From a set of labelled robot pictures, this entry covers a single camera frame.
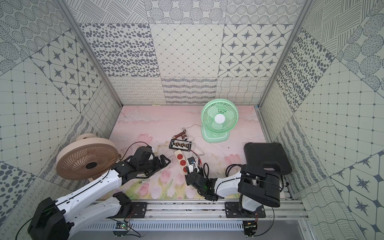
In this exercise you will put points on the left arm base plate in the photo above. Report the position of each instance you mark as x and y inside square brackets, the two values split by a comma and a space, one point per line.
[134, 210]

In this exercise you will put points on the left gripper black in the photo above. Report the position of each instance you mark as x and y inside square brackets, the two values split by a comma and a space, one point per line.
[157, 162]

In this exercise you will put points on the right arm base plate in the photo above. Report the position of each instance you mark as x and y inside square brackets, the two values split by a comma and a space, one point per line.
[233, 210]

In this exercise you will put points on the black tool case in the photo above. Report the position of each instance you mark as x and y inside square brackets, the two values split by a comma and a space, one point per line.
[268, 156]

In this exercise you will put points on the dark red clamp tool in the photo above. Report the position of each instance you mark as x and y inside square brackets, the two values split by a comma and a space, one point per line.
[182, 135]

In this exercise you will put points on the aluminium mounting rail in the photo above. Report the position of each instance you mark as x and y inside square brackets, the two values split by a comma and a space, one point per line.
[198, 209]

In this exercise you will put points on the red banana plug leads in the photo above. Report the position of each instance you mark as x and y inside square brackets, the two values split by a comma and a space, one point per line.
[199, 159]

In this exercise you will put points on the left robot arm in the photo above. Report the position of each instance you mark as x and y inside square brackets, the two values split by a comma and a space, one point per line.
[60, 219]

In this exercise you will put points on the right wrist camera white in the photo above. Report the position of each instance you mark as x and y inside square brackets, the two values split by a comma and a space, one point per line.
[192, 166]

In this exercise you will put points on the beige desk fan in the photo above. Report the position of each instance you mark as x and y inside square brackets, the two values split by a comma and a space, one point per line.
[87, 158]

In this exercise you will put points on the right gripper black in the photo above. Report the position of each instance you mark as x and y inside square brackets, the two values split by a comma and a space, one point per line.
[201, 173]

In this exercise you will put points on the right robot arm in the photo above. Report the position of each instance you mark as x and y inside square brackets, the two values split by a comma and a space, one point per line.
[255, 185]

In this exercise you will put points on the cream power strip red sockets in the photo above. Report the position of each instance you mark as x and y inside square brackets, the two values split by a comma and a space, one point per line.
[183, 162]

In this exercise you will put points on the green desk fan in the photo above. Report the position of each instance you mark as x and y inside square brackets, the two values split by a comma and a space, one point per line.
[218, 117]

